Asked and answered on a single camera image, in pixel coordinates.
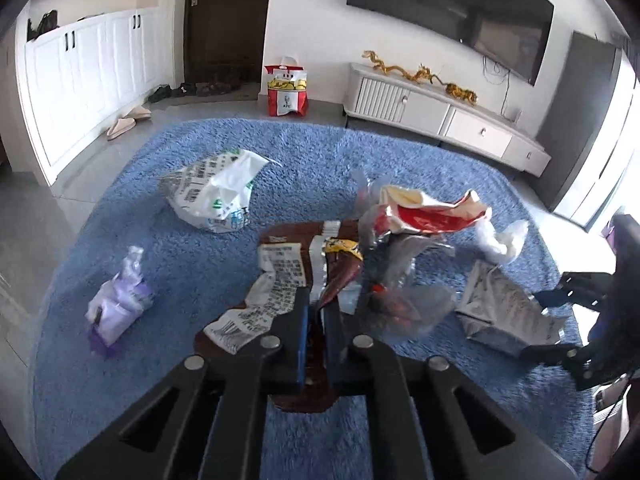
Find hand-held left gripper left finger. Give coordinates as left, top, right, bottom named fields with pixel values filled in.
left=55, top=287, right=311, bottom=480

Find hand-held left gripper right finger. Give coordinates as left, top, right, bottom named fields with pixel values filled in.
left=320, top=292, right=581, bottom=480

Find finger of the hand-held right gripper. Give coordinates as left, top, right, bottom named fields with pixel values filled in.
left=522, top=342, right=603, bottom=392
left=532, top=271, right=617, bottom=311

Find white printed paper packet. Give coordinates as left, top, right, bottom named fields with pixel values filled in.
left=455, top=260, right=568, bottom=356

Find brown snack packet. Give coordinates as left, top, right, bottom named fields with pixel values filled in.
left=192, top=220, right=366, bottom=413

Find red and white snack packet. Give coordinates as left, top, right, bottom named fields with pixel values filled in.
left=375, top=185, right=493, bottom=237

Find long printed paper receipt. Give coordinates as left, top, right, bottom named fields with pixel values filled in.
left=202, top=242, right=308, bottom=356

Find clear plastic bag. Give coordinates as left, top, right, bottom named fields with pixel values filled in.
left=350, top=167, right=458, bottom=346

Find white crumpled tissue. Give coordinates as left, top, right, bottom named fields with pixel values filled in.
left=472, top=219, right=530, bottom=266

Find small yellow wrapper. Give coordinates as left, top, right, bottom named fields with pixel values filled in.
left=322, top=237, right=364, bottom=262

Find grey refrigerator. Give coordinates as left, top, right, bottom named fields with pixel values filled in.
left=532, top=30, right=636, bottom=226

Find white printed plastic bag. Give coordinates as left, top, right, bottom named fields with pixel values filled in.
left=160, top=149, right=283, bottom=233

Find purple wet wipes packet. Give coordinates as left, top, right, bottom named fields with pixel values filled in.
left=85, top=246, right=153, bottom=358

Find golden tiger ornament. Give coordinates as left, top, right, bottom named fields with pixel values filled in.
left=445, top=82, right=479, bottom=106

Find white television cabinet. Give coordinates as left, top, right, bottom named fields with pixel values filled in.
left=344, top=62, right=551, bottom=177

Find red and yellow shopping bag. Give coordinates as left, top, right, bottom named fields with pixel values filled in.
left=264, top=55, right=310, bottom=118

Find golden dragon ornament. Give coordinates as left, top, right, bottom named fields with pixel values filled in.
left=397, top=63, right=443, bottom=87
left=362, top=50, right=402, bottom=75

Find large black television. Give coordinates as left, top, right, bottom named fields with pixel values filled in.
left=346, top=0, right=555, bottom=86

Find dark brown door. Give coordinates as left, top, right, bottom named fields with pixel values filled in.
left=182, top=0, right=276, bottom=86

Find white shoe cabinet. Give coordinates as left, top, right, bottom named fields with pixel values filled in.
left=15, top=0, right=186, bottom=186

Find black bag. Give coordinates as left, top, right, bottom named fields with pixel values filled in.
left=27, top=10, right=61, bottom=42

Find black television cables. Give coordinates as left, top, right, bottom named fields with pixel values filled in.
left=482, top=55, right=512, bottom=116

